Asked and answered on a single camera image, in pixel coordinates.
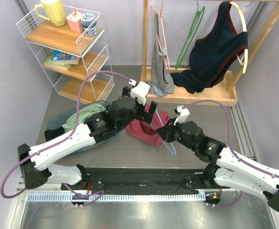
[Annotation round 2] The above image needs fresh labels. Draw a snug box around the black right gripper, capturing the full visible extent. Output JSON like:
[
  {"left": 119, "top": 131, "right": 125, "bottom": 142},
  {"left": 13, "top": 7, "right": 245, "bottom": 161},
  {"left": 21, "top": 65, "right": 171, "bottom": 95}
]
[{"left": 156, "top": 117, "right": 197, "bottom": 152}]

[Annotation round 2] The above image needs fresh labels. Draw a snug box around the light blue hanger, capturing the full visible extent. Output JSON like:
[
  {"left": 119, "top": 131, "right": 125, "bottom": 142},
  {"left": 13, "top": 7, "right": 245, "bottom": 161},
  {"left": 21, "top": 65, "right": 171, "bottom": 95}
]
[{"left": 151, "top": 85, "right": 177, "bottom": 156}]

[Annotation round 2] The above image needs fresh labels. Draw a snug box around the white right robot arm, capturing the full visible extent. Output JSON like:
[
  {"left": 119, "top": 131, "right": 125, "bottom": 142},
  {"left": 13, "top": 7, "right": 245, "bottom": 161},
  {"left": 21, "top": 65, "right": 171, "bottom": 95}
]
[{"left": 156, "top": 120, "right": 279, "bottom": 212}]

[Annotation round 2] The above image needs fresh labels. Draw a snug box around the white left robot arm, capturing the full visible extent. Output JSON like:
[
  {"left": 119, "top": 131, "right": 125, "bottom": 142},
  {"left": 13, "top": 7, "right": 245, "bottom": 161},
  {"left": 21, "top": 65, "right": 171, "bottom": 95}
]
[{"left": 17, "top": 82, "right": 157, "bottom": 190}]

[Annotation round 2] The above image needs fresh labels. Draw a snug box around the grey tank top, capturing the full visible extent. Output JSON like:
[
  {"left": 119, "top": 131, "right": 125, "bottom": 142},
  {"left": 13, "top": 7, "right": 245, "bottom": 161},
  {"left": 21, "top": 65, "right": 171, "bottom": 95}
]
[{"left": 147, "top": 12, "right": 174, "bottom": 96}]

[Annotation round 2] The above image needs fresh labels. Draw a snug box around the navy tank top red trim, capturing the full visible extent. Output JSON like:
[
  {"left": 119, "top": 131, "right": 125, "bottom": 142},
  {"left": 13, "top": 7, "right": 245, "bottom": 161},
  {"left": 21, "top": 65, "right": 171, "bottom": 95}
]
[{"left": 171, "top": 1, "right": 248, "bottom": 94}]

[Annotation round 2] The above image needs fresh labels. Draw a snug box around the pink hanger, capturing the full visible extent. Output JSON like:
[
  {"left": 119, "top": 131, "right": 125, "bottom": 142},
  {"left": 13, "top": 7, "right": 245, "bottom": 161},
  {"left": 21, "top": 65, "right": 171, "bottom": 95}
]
[{"left": 151, "top": 0, "right": 170, "bottom": 70}]

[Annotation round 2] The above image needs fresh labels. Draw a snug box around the cream white hanger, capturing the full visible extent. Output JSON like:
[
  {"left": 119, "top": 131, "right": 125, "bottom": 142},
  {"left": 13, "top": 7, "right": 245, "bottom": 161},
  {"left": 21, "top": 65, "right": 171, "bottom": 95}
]
[{"left": 229, "top": 1, "right": 248, "bottom": 74}]

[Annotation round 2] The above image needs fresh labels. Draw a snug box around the green hanger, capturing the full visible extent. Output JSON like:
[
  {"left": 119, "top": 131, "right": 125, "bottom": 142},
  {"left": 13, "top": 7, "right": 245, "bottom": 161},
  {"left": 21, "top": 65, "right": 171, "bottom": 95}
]
[{"left": 175, "top": 1, "right": 205, "bottom": 70}]

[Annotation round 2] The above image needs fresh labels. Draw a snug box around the wooden clothes rack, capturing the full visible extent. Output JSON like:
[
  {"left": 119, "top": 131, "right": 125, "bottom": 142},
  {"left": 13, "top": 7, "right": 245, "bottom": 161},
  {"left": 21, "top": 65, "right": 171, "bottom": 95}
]
[{"left": 141, "top": 0, "right": 279, "bottom": 106}]

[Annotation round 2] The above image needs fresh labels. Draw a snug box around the green striped shirt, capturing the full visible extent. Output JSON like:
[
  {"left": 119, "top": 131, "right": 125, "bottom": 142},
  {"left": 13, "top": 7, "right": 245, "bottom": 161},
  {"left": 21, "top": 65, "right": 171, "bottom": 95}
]
[{"left": 62, "top": 104, "right": 106, "bottom": 133}]

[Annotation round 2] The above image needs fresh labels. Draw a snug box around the teal plastic laundry basin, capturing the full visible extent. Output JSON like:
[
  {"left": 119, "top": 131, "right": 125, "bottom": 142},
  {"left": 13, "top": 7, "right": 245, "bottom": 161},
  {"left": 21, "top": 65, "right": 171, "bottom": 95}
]
[{"left": 47, "top": 101, "right": 118, "bottom": 155}]

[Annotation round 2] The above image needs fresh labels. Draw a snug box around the blue cover book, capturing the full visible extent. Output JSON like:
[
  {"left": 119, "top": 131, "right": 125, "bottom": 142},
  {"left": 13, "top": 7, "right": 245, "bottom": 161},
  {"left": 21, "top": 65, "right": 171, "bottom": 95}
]
[{"left": 52, "top": 50, "right": 79, "bottom": 65}]

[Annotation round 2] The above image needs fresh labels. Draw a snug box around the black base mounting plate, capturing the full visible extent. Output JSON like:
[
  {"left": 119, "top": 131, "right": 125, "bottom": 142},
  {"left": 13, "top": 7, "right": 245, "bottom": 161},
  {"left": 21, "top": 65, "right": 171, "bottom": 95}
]
[{"left": 70, "top": 167, "right": 220, "bottom": 195}]

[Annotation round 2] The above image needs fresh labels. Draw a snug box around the blue white patterned cup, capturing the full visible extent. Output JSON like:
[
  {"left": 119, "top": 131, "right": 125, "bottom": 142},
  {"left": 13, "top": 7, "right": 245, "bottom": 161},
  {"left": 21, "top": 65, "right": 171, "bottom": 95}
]
[{"left": 80, "top": 13, "right": 97, "bottom": 36}]

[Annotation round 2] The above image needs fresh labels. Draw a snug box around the green cover book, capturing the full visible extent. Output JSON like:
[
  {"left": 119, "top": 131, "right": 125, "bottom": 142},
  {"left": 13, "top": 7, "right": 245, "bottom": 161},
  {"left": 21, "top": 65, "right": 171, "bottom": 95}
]
[{"left": 44, "top": 56, "right": 71, "bottom": 71}]

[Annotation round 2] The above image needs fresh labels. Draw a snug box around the pink small box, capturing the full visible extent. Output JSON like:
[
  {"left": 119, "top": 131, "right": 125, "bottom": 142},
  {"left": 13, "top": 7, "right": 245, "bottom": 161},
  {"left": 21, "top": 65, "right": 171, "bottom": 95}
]
[{"left": 66, "top": 10, "right": 83, "bottom": 33}]

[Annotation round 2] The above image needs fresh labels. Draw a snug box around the yellow mug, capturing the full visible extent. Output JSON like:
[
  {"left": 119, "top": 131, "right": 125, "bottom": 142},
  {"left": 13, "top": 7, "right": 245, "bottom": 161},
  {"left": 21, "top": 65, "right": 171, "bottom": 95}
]
[{"left": 34, "top": 0, "right": 66, "bottom": 27}]

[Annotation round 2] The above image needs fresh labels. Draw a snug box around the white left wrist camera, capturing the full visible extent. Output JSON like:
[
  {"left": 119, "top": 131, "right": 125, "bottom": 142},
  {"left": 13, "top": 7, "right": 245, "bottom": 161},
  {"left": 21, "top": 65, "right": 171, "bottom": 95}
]
[{"left": 129, "top": 79, "right": 150, "bottom": 105}]

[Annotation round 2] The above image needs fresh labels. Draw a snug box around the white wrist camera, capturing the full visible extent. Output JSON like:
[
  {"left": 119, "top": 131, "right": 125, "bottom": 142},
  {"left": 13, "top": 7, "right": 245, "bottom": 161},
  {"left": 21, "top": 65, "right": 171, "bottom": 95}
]
[
  {"left": 173, "top": 105, "right": 190, "bottom": 125},
  {"left": 129, "top": 79, "right": 150, "bottom": 105}
]

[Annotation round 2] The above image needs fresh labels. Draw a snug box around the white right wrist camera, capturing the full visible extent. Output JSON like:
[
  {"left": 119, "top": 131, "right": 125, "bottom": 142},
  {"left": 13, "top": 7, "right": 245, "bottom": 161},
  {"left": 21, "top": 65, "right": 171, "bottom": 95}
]
[{"left": 173, "top": 105, "right": 190, "bottom": 125}]

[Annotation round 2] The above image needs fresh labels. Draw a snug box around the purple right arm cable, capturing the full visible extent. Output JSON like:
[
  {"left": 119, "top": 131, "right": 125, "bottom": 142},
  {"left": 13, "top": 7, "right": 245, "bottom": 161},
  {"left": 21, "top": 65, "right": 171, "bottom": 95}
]
[{"left": 183, "top": 99, "right": 279, "bottom": 208}]

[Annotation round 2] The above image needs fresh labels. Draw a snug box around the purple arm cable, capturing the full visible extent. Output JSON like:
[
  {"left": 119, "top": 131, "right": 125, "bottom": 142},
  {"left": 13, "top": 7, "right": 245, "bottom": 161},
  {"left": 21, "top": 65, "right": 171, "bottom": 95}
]
[
  {"left": 183, "top": 99, "right": 279, "bottom": 208},
  {"left": 0, "top": 71, "right": 137, "bottom": 207}
]

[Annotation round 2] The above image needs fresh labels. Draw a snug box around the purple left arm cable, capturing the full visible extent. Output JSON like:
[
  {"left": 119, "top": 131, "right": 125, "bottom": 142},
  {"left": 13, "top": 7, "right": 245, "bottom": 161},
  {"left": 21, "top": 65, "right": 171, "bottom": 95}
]
[{"left": 0, "top": 71, "right": 137, "bottom": 207}]

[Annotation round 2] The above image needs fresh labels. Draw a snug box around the white wire wooden shelf rack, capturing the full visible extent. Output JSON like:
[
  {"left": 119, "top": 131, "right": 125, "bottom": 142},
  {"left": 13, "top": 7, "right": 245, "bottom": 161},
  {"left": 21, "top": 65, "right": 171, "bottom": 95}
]
[{"left": 16, "top": 5, "right": 115, "bottom": 104}]

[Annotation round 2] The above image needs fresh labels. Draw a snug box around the slotted aluminium cable rail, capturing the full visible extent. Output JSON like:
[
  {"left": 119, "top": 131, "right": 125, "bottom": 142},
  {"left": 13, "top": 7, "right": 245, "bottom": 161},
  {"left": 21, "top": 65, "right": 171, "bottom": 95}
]
[{"left": 27, "top": 192, "right": 206, "bottom": 202}]

